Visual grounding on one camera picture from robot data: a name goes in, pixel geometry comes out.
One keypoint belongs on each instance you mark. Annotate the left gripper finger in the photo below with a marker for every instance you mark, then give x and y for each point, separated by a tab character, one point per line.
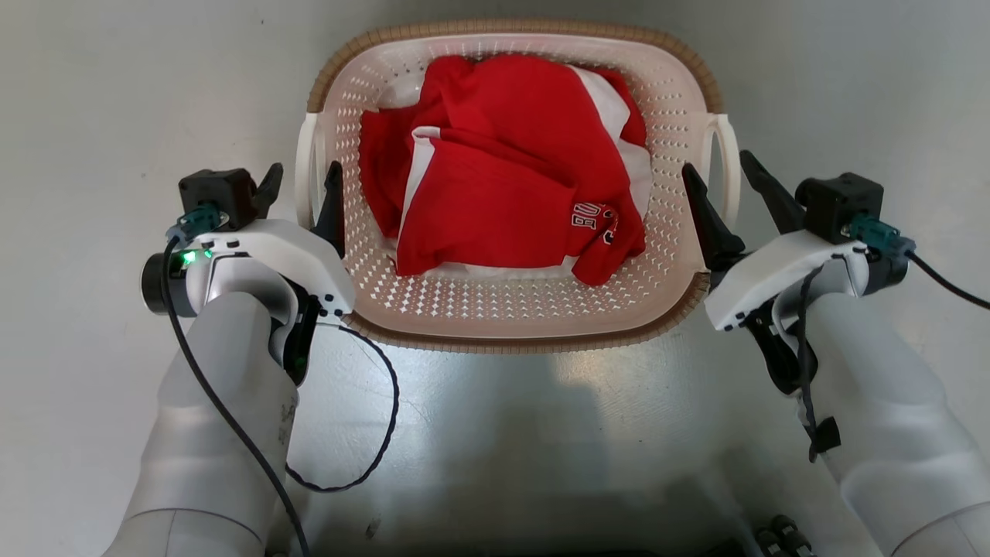
267	190
332	213

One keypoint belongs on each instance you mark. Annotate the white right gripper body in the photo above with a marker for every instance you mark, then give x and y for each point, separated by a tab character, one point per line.
773	271

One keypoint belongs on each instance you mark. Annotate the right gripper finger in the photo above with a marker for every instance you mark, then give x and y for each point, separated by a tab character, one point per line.
711	224
773	193

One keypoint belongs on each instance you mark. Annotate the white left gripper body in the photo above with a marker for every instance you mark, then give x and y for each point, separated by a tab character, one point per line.
271	247

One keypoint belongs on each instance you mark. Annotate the beige plastic laundry basket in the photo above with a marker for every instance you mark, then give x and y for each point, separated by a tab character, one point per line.
503	309

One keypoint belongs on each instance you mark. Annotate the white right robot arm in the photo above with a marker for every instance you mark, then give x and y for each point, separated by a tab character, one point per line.
889	418

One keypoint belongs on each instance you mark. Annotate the black robot base connectors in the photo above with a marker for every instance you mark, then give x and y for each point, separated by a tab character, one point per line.
783	538

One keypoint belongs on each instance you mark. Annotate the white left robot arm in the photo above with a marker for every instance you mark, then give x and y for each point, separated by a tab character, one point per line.
209	418

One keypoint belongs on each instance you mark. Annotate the red and white garment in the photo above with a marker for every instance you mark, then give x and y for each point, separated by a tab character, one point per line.
495	201

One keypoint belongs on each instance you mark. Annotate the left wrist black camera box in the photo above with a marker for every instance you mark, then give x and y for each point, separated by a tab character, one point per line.
216	189

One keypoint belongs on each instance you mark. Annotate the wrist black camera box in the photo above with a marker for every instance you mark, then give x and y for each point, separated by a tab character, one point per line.
839	199
216	189

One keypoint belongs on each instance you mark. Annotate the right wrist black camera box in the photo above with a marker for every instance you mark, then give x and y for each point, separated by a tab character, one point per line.
839	199

